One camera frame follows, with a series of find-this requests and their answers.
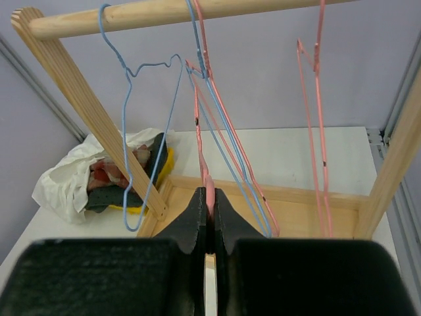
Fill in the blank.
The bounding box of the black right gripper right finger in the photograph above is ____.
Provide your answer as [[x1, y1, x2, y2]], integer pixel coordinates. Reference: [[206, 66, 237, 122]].
[[214, 190, 416, 315]]

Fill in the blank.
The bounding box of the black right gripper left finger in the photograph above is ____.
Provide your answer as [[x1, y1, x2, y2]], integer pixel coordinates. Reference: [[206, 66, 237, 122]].
[[1, 188, 207, 315]]

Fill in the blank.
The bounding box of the pink wire hanger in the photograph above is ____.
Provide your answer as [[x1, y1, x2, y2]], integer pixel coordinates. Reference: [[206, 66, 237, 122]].
[[296, 1, 334, 238], [186, 0, 280, 237], [184, 59, 218, 221]]

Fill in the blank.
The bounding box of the grey polka dot skirt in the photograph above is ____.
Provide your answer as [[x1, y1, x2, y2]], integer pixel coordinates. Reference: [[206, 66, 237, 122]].
[[85, 132, 168, 213]]

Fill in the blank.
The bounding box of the red plaid skirt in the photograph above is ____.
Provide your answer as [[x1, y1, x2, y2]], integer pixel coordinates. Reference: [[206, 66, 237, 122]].
[[87, 144, 151, 192]]

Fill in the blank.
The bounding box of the white ruffled skirt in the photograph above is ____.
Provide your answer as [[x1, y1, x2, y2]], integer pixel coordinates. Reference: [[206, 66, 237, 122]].
[[32, 128, 161, 224]]

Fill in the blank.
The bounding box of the blue wire hanger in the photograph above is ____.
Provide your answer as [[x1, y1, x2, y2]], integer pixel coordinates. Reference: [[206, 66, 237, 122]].
[[98, 3, 184, 232], [186, 7, 268, 237]]

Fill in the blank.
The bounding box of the wooden clothes rack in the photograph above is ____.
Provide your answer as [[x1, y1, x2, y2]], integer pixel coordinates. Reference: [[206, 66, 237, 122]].
[[10, 0, 421, 316]]

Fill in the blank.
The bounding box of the yellow plastic tray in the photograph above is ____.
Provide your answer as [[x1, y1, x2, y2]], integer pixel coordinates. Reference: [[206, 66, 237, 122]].
[[107, 147, 174, 214]]

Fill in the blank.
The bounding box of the aluminium frame post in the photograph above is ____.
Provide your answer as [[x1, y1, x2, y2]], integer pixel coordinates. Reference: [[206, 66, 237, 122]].
[[355, 40, 420, 239], [1, 35, 87, 143]]

